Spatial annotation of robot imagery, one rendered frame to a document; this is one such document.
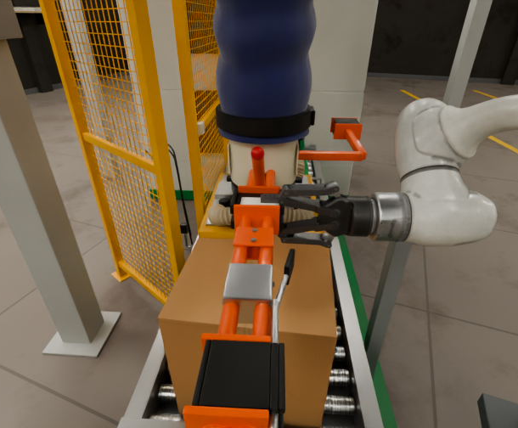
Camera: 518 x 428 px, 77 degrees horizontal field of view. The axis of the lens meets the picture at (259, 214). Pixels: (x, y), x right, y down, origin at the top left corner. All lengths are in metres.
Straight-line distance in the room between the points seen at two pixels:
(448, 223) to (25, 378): 1.99
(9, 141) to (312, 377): 1.30
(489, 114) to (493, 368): 1.70
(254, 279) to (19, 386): 1.79
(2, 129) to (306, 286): 1.20
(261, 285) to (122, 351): 1.65
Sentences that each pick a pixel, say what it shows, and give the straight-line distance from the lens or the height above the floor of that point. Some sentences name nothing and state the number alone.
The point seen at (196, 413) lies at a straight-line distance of 0.33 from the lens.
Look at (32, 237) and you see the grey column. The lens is 1.73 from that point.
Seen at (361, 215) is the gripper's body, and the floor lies 1.23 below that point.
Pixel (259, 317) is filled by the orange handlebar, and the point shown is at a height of 1.22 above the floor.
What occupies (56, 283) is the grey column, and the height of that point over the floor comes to 0.45.
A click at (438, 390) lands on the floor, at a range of 1.98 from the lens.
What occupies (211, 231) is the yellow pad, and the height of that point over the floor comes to 1.10.
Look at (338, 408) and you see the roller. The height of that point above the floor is 0.54.
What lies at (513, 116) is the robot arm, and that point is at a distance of 0.65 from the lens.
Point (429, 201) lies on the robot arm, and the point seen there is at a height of 1.26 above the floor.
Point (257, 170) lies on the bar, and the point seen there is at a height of 1.29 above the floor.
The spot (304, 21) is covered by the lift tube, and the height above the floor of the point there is 1.52.
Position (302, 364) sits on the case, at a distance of 0.83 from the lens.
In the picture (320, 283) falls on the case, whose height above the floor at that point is 0.95.
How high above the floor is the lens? 1.53
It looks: 31 degrees down
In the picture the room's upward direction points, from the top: straight up
